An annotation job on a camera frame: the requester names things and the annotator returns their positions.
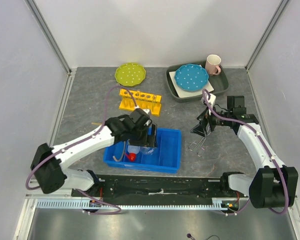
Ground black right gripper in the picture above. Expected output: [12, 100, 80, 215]
[190, 104, 233, 138]

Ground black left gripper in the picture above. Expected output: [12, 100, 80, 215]
[128, 123, 157, 148]

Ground round glass flask white stopper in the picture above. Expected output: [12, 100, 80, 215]
[139, 147, 156, 155]

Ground white wash bottle red cap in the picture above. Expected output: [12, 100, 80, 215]
[124, 145, 141, 162]

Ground metal crucible tongs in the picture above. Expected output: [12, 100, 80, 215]
[188, 137, 207, 157]

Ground tan rubber tube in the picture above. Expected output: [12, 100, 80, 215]
[112, 141, 127, 162]

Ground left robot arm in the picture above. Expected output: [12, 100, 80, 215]
[30, 108, 158, 197]

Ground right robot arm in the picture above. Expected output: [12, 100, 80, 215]
[191, 92, 299, 214]

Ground blue divided plastic bin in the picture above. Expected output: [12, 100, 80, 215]
[103, 128, 182, 174]

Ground white square board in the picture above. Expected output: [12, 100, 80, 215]
[169, 63, 214, 98]

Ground yellow test tube rack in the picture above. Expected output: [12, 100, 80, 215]
[119, 89, 162, 117]

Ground dark grey tray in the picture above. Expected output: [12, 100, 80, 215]
[166, 63, 230, 103]

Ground blue polka dot plate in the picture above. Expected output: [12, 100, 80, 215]
[174, 63, 209, 92]

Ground pink mug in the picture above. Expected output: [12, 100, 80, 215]
[205, 54, 222, 76]

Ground green polka dot plate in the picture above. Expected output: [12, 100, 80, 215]
[114, 62, 147, 87]

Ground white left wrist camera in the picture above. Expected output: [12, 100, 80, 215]
[134, 106, 152, 116]

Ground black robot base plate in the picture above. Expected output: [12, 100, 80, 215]
[85, 175, 245, 205]

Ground white cable duct strip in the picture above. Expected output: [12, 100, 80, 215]
[35, 198, 228, 211]

